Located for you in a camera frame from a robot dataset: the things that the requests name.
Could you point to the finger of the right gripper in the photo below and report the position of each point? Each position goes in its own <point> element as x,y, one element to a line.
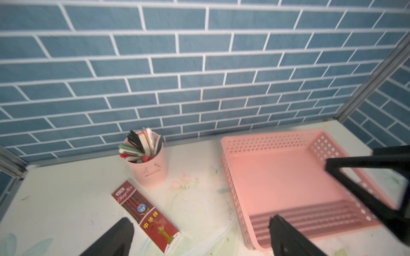
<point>395,158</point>

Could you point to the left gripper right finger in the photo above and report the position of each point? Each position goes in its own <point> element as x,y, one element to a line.
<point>288,241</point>

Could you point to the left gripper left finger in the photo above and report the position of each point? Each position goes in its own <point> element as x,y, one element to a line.
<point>115,242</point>

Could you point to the pink plastic basket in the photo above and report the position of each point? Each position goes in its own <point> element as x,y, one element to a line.
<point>284,173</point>

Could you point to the red pencil box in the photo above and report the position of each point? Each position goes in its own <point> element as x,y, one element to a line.
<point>148,217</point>

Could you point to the pink pen cup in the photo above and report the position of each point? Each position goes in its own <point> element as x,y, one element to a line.
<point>152,173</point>

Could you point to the pens in cup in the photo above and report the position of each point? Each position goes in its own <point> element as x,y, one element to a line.
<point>141,146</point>

